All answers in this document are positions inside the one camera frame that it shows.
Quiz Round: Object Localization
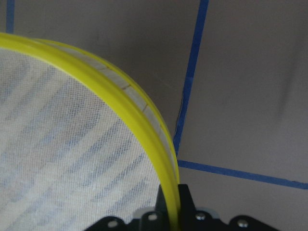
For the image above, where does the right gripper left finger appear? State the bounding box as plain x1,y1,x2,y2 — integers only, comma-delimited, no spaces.
155,185,167,213

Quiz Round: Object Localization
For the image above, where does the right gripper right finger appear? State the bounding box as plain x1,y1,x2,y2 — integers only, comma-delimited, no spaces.
178,184,195,217

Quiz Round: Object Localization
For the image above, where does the yellow steamer layer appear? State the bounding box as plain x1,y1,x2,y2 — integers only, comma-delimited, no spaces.
0,33,180,231

